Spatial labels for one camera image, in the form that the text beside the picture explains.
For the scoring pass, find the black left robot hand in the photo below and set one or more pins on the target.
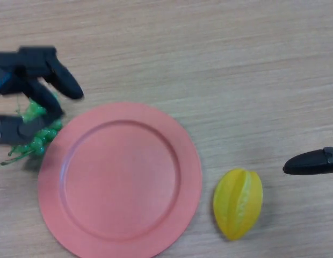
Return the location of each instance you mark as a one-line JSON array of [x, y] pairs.
[[35, 63]]

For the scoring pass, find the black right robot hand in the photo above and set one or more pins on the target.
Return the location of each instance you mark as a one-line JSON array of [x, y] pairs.
[[308, 162]]

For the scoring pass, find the green grape bunch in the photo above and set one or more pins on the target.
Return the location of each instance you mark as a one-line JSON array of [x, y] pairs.
[[35, 111]]

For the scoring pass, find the pink round plate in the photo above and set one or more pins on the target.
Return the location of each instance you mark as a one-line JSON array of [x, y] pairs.
[[121, 182]]

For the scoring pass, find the yellow starfruit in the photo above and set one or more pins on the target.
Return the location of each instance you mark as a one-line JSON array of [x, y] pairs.
[[228, 204]]

